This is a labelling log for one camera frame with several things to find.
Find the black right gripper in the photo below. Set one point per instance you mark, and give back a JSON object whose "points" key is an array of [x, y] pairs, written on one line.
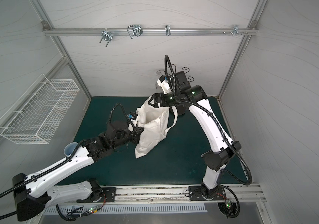
{"points": [[156, 99]]}

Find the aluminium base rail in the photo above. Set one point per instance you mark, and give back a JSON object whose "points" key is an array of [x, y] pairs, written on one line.
{"points": [[148, 194]]}

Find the metal clamp far left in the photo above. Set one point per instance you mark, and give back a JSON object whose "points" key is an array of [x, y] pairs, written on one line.
{"points": [[106, 37]]}

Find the aluminium top rail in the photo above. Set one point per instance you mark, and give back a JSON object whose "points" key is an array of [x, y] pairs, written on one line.
{"points": [[147, 32]]}

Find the metal clamp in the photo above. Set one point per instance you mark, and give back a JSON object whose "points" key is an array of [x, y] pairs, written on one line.
{"points": [[106, 37], [134, 30], [167, 30], [235, 31]]}

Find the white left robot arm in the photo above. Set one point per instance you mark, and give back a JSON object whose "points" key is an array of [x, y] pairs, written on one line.
{"points": [[40, 190]]}

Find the white wire basket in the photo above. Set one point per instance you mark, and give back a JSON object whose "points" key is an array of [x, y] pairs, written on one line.
{"points": [[34, 118]]}

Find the light blue plastic cup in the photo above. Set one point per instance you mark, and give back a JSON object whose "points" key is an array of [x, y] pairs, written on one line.
{"points": [[69, 149]]}

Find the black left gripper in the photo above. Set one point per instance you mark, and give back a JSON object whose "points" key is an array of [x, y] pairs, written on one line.
{"points": [[133, 134]]}

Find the bronze scroll hanger stand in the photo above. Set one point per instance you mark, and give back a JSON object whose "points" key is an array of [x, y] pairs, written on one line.
{"points": [[186, 70]]}

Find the white printed canvas tote bag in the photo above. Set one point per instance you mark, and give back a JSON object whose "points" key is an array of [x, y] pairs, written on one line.
{"points": [[155, 124]]}

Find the green table mat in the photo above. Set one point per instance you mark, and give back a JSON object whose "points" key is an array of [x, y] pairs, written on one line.
{"points": [[175, 160]]}

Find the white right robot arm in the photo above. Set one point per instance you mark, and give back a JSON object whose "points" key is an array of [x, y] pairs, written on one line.
{"points": [[221, 145]]}

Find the metal clamp right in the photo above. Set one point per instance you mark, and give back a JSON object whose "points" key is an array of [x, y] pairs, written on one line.
{"points": [[235, 31]]}

